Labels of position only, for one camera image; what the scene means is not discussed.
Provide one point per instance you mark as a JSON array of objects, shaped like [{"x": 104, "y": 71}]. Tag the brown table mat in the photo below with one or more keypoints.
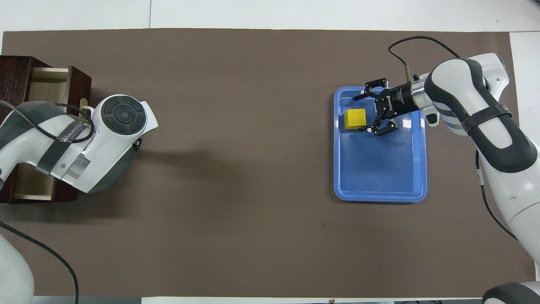
[{"x": 253, "y": 245}]

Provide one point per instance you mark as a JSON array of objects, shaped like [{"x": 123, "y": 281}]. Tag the yellow cube block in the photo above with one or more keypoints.
[{"x": 355, "y": 119}]

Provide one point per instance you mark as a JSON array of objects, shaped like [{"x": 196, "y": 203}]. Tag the blue plastic tray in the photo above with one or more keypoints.
[{"x": 379, "y": 173}]

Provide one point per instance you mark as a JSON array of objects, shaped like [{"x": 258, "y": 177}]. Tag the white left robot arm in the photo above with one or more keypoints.
[{"x": 109, "y": 143}]

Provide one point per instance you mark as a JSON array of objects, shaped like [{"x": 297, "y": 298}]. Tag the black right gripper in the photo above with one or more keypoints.
[{"x": 398, "y": 100}]

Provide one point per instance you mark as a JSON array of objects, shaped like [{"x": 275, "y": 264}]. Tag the dark wooden drawer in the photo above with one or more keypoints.
[{"x": 80, "y": 82}]

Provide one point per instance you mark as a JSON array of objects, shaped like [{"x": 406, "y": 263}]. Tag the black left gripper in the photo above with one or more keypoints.
[{"x": 137, "y": 145}]

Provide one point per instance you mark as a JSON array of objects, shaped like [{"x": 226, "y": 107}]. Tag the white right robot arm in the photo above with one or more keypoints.
[{"x": 506, "y": 169}]

